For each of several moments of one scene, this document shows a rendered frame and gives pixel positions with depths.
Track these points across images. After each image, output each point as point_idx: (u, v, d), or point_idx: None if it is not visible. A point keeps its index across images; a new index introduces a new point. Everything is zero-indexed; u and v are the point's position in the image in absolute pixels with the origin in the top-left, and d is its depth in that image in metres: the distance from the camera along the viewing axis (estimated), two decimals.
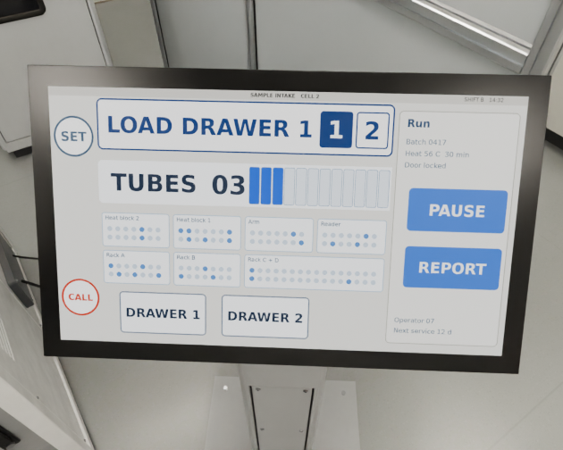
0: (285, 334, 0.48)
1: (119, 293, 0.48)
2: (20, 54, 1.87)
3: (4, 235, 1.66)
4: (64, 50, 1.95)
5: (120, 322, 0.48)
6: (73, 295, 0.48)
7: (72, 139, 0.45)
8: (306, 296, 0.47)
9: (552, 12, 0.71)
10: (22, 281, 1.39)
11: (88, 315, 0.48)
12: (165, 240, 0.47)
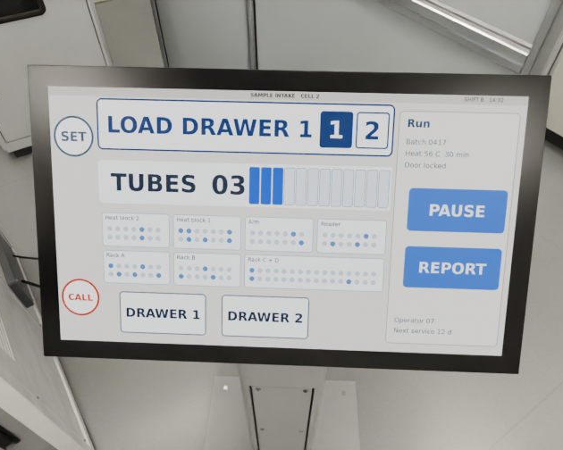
0: (285, 334, 0.48)
1: (119, 293, 0.48)
2: (20, 54, 1.87)
3: (4, 235, 1.66)
4: (64, 50, 1.95)
5: (120, 322, 0.48)
6: (73, 295, 0.48)
7: (72, 139, 0.45)
8: (306, 296, 0.47)
9: (552, 12, 0.71)
10: (22, 281, 1.39)
11: (88, 315, 0.48)
12: (165, 240, 0.47)
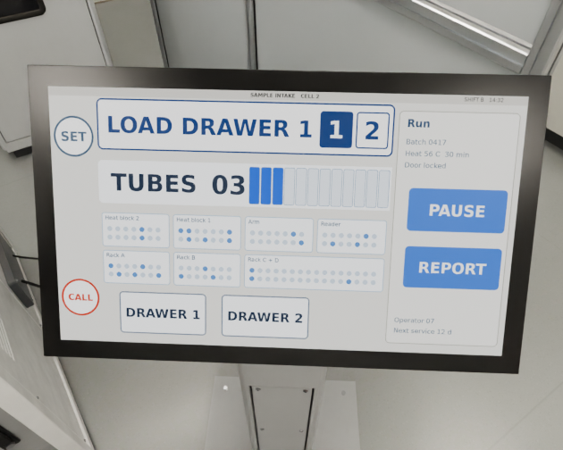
0: (285, 334, 0.48)
1: (119, 293, 0.48)
2: (20, 54, 1.87)
3: (4, 235, 1.66)
4: (64, 50, 1.95)
5: (120, 322, 0.48)
6: (73, 295, 0.48)
7: (72, 139, 0.45)
8: (306, 296, 0.47)
9: (552, 12, 0.71)
10: (22, 281, 1.39)
11: (88, 315, 0.48)
12: (165, 240, 0.47)
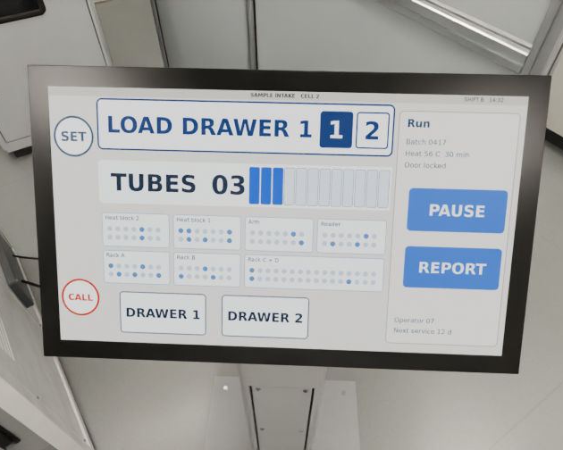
0: (285, 334, 0.48)
1: (119, 293, 0.48)
2: (20, 54, 1.87)
3: (4, 235, 1.66)
4: (64, 50, 1.95)
5: (120, 322, 0.48)
6: (73, 295, 0.48)
7: (72, 139, 0.45)
8: (306, 296, 0.47)
9: (552, 12, 0.71)
10: (22, 281, 1.39)
11: (88, 315, 0.48)
12: (165, 240, 0.47)
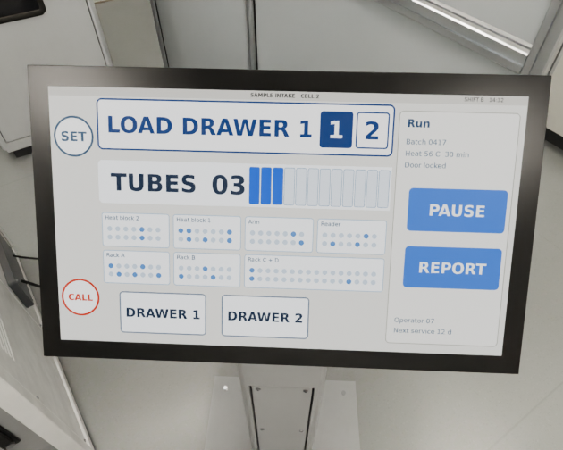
0: (285, 334, 0.48)
1: (119, 293, 0.48)
2: (20, 54, 1.87)
3: (4, 235, 1.66)
4: (64, 50, 1.95)
5: (120, 322, 0.48)
6: (73, 295, 0.48)
7: (72, 139, 0.45)
8: (306, 296, 0.47)
9: (552, 12, 0.71)
10: (22, 281, 1.39)
11: (88, 315, 0.48)
12: (165, 240, 0.47)
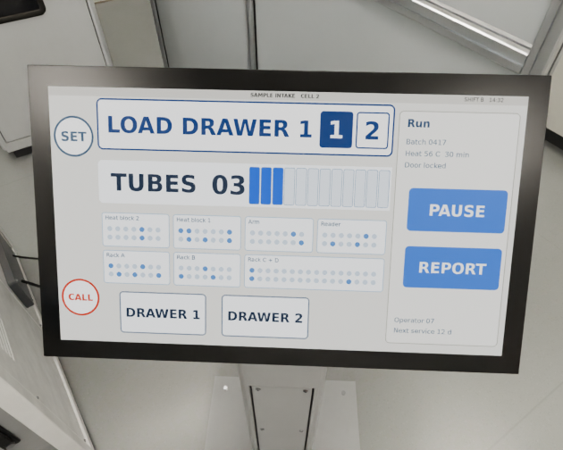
0: (285, 334, 0.48)
1: (119, 293, 0.48)
2: (20, 54, 1.87)
3: (4, 235, 1.66)
4: (64, 50, 1.95)
5: (120, 322, 0.48)
6: (73, 295, 0.48)
7: (72, 139, 0.45)
8: (306, 296, 0.47)
9: (552, 12, 0.71)
10: (22, 281, 1.39)
11: (88, 315, 0.48)
12: (165, 240, 0.47)
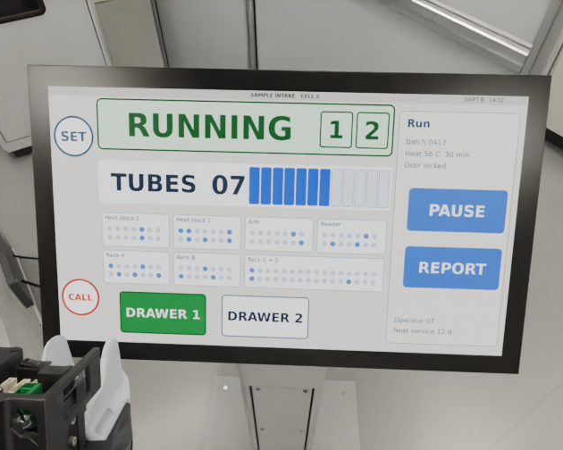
0: (285, 334, 0.48)
1: (119, 293, 0.48)
2: (20, 54, 1.87)
3: (4, 235, 1.66)
4: (64, 50, 1.95)
5: (120, 322, 0.48)
6: (73, 295, 0.48)
7: (72, 139, 0.45)
8: (306, 296, 0.47)
9: (552, 12, 0.71)
10: (22, 281, 1.39)
11: (88, 315, 0.48)
12: (165, 240, 0.47)
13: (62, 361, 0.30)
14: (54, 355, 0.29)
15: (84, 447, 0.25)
